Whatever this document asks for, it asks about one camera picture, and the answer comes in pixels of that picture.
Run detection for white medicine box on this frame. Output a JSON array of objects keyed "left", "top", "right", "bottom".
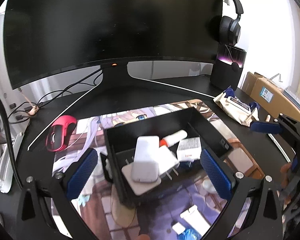
[{"left": 177, "top": 137, "right": 202, "bottom": 162}]

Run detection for white cream tube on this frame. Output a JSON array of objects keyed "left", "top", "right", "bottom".
[{"left": 172, "top": 205, "right": 210, "bottom": 237}]

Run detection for blue eye drop bottle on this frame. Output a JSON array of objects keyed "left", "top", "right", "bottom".
[{"left": 177, "top": 228, "right": 202, "bottom": 240}]

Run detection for large white power adapter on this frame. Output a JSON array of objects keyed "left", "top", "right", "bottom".
[{"left": 121, "top": 163, "right": 161, "bottom": 196}]

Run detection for orange cap glue bottle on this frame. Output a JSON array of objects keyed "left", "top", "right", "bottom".
[{"left": 159, "top": 129, "right": 187, "bottom": 148}]

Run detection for black cardboard box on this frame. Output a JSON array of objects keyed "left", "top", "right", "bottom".
[{"left": 104, "top": 107, "right": 233, "bottom": 207}]

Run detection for white plug charger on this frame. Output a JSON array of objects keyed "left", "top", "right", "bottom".
[{"left": 156, "top": 146, "right": 179, "bottom": 177}]

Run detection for person right hand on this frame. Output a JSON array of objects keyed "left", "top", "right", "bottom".
[{"left": 280, "top": 162, "right": 292, "bottom": 205}]

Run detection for wet wipes pack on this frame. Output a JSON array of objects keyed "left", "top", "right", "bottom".
[{"left": 213, "top": 86, "right": 260, "bottom": 127}]

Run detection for white smartphone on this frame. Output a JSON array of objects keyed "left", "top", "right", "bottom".
[{"left": 268, "top": 134, "right": 291, "bottom": 163}]

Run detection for anime desk mat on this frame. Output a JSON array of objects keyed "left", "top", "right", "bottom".
[{"left": 51, "top": 98, "right": 266, "bottom": 240}]

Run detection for pink gaming mouse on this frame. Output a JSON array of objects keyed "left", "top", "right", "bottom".
[{"left": 45, "top": 115, "right": 77, "bottom": 152}]

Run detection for black speaker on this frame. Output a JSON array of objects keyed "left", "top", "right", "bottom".
[{"left": 210, "top": 44, "right": 247, "bottom": 90}]

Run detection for white PC case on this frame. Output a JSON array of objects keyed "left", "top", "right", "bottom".
[{"left": 0, "top": 97, "right": 24, "bottom": 194}]

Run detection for black headphones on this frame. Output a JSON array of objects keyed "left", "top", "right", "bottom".
[{"left": 206, "top": 0, "right": 244, "bottom": 46}]

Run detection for black curved monitor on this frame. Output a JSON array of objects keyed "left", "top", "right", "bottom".
[{"left": 4, "top": 0, "right": 222, "bottom": 88}]

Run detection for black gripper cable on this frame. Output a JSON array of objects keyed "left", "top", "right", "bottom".
[{"left": 0, "top": 84, "right": 24, "bottom": 190}]

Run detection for black monitor cables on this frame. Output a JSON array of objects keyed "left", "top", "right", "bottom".
[{"left": 7, "top": 67, "right": 105, "bottom": 124}]

